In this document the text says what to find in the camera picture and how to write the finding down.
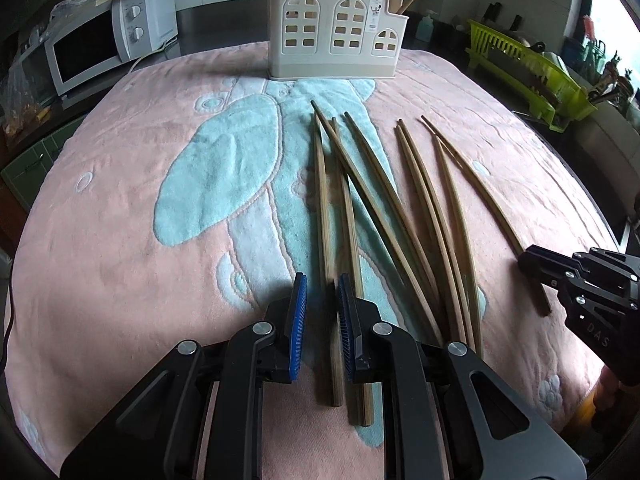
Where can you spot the green plastic dish rack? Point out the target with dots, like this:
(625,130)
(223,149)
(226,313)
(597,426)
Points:
(530,65)

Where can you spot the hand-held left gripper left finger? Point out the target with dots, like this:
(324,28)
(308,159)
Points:
(299,330)

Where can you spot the clear bag with orange food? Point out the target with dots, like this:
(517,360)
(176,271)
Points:
(20,85)

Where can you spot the green base cabinet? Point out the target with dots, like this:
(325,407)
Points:
(30,160)

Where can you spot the white microwave oven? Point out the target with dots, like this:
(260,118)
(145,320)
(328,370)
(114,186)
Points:
(145,20)

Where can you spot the cream plastic utensil holder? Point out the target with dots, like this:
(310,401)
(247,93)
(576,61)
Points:
(325,60)

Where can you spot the pink and teal towel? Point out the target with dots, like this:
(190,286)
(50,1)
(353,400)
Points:
(125,260)

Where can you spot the white plate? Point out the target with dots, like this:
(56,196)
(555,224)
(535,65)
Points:
(552,60)

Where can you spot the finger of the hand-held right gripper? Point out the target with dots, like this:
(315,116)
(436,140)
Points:
(542,265)
(612,267)

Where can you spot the teal soap bottle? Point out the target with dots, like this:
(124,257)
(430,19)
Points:
(425,27)

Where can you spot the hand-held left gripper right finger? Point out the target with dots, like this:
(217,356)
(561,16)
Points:
(346,330)

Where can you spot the crumpled clear plastic wrap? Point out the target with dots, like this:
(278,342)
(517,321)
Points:
(80,7)

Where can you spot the person's right hand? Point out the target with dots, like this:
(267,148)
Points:
(612,400)

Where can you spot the small wooden block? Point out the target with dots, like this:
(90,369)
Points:
(42,112)

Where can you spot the beige spatula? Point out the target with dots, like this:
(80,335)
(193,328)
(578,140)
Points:
(395,2)

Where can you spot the red brush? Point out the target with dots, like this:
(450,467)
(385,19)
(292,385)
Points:
(589,27)

